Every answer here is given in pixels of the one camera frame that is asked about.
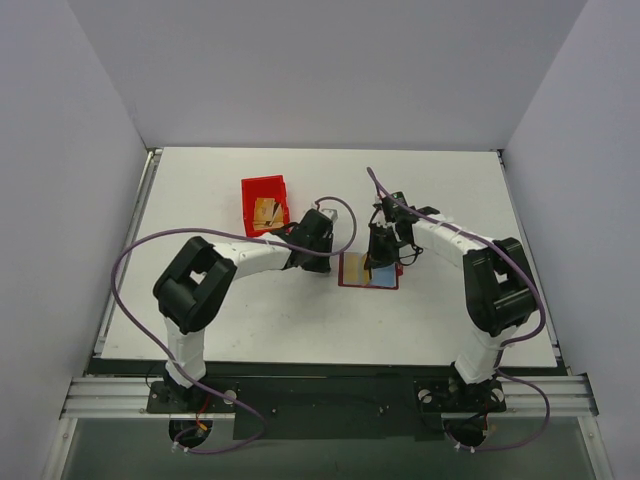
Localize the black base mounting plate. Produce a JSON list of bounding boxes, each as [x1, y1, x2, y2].
[[147, 363, 506, 441]]

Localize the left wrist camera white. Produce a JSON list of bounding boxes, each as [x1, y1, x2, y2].
[[319, 208, 338, 224]]

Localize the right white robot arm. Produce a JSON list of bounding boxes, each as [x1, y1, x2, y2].
[[364, 192, 542, 409]]

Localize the purple cable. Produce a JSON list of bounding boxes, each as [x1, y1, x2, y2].
[[110, 195, 357, 454], [366, 166, 554, 454]]

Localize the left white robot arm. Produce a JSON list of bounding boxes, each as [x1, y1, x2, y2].
[[153, 209, 337, 412]]

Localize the aluminium front rail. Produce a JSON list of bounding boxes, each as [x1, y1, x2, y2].
[[61, 376, 599, 419]]

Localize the gold card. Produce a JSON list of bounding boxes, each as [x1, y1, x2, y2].
[[362, 253, 373, 285]]

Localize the red leather card holder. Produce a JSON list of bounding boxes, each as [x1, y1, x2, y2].
[[338, 252, 403, 290]]

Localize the gold card magnetic stripe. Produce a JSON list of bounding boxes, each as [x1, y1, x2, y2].
[[342, 252, 369, 286]]

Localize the red plastic bin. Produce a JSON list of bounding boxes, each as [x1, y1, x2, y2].
[[241, 175, 290, 237]]

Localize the gold cards in bin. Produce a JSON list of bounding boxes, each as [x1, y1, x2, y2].
[[252, 198, 289, 231]]

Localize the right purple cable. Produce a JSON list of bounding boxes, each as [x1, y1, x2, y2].
[[366, 166, 554, 454]]

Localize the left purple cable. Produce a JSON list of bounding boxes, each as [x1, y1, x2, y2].
[[110, 195, 357, 454]]

